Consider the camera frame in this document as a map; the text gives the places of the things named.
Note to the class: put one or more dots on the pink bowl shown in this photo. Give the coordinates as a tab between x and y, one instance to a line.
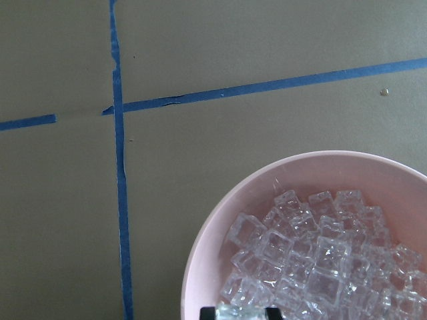
398	189

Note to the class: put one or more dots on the clear ice cubes pile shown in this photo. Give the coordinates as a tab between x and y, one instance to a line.
332	257

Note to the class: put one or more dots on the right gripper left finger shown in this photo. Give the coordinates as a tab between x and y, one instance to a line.
207	313

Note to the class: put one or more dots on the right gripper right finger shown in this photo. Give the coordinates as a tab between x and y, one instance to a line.
273	313

